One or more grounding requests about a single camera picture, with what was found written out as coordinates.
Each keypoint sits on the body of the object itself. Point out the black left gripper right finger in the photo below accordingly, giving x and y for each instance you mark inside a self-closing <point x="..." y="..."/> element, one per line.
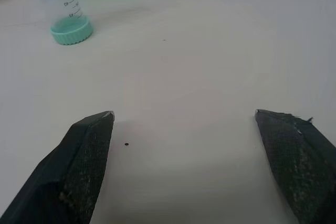
<point x="302" y="166"/>

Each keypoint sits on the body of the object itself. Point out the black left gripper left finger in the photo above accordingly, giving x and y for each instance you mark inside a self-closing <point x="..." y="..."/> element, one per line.
<point x="68" y="171"/>

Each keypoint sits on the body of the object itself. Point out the clear graduated tube teal cap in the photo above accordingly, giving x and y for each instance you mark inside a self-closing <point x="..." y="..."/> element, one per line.
<point x="68" y="16"/>

